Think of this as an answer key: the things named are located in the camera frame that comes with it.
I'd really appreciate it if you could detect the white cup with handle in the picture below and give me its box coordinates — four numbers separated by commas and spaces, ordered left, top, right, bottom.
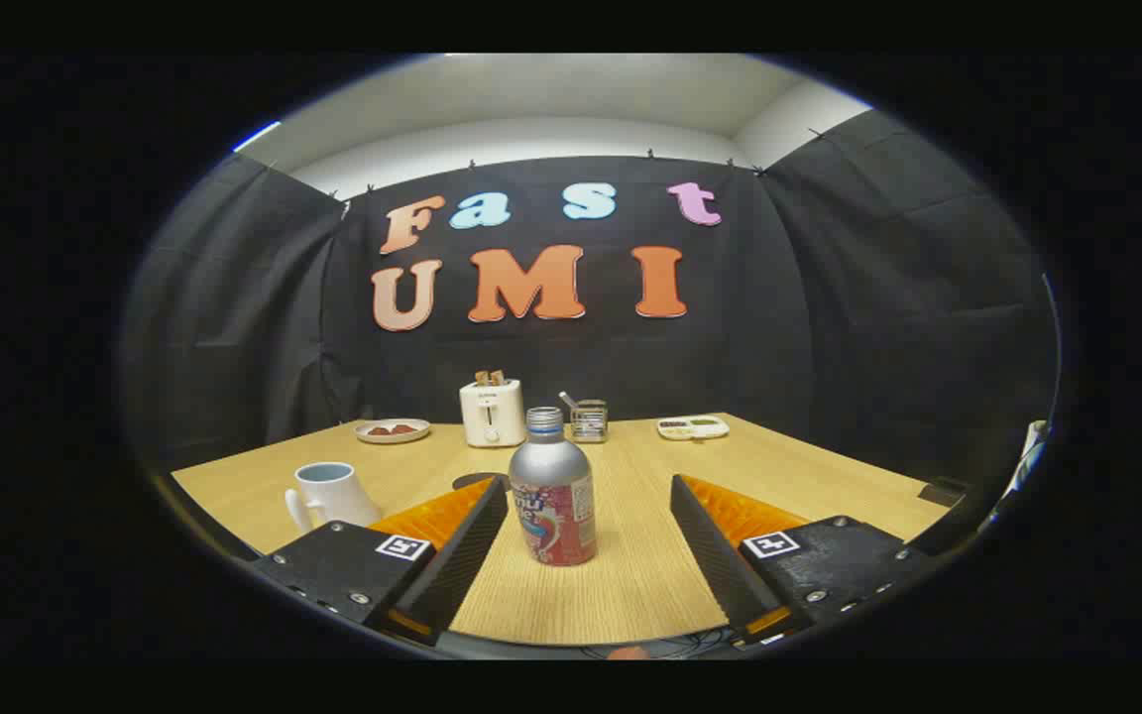
285, 462, 383, 535

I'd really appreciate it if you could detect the white divided condiment tray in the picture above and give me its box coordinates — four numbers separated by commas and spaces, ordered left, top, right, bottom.
656, 415, 731, 441

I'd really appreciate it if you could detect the white round plate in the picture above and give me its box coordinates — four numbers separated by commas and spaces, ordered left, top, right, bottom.
353, 417, 431, 444

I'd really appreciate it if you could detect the silver juice bottle red label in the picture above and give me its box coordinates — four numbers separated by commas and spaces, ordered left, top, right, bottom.
509, 407, 599, 567

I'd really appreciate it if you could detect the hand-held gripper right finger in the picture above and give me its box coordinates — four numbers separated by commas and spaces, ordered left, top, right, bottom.
670, 474, 939, 648

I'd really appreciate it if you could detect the wooden table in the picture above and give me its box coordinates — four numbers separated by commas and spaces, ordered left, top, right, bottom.
171, 413, 951, 648

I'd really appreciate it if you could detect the white toaster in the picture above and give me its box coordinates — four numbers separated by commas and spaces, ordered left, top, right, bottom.
459, 379, 527, 448

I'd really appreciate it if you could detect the clear glass jar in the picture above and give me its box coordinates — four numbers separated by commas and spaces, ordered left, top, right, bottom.
569, 399, 609, 443

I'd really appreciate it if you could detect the small dark block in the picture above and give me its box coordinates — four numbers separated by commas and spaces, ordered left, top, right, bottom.
918, 476, 973, 509

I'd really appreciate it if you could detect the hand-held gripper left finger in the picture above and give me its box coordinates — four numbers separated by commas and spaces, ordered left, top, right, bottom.
254, 474, 511, 648

